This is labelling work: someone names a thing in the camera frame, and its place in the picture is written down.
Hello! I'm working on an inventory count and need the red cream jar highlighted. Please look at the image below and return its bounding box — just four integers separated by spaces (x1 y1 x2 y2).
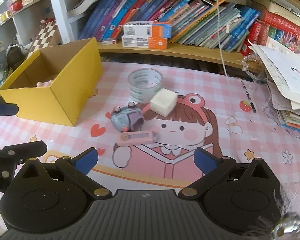
6 0 23 14

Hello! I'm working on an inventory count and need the white orange-bordered mat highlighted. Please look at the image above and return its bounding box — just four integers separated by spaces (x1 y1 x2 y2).
44 150 188 193

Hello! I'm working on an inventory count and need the wooden chessboard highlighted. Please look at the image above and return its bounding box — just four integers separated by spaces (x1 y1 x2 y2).
26 20 59 58

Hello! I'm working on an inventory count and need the clear tape roll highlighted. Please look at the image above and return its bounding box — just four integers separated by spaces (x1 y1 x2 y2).
128 69 163 103

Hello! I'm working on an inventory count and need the fluffy charm with metal bell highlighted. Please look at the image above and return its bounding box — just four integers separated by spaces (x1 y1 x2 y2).
272 182 300 240

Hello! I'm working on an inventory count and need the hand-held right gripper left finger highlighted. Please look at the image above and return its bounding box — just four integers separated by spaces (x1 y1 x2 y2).
14 147 110 200

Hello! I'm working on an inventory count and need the thick red dictionary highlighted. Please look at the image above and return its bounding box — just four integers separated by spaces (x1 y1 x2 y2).
261 7 300 41

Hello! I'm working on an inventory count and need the blue toy camera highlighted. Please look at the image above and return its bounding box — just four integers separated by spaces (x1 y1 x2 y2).
111 101 143 132

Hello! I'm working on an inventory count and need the pink cartoon desk mat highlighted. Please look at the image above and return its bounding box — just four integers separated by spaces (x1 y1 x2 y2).
0 61 300 230

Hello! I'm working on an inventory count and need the white bookshelf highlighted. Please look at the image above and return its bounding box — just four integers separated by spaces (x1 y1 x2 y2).
0 0 300 73

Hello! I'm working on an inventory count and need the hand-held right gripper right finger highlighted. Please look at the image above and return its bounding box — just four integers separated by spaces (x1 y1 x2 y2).
177 147 278 200

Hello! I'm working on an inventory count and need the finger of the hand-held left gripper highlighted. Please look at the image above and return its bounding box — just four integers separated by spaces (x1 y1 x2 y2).
0 92 19 117
0 141 48 179

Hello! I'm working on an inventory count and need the pearl bead string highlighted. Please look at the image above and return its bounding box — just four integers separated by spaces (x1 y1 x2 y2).
241 55 263 72

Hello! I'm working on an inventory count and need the row of colourful books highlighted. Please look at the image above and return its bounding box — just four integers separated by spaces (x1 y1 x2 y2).
79 0 263 53

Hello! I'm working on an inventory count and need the thick black paperback book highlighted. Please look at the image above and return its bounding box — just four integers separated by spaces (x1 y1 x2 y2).
66 0 100 18

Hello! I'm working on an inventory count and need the white cable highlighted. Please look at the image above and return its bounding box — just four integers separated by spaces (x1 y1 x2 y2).
216 0 229 77

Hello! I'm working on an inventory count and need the orange white carton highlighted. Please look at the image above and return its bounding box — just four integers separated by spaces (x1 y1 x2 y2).
121 35 168 49
122 21 172 39

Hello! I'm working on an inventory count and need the white foam cube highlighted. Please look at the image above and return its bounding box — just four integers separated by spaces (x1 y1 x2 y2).
150 88 178 117

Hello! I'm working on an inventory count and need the brown bag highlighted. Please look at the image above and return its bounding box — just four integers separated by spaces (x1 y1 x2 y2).
6 44 28 69

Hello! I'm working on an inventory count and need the pink rectangular case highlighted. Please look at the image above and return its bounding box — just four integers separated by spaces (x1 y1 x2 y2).
116 131 160 146

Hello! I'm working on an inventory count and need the dark pencil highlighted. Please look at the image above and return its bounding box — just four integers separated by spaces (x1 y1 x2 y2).
241 80 257 113

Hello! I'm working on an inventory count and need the yellow cardboard box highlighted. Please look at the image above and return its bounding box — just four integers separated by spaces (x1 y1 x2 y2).
0 37 104 127

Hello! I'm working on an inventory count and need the stack of papers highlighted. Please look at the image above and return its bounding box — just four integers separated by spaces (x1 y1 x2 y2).
247 39 300 134

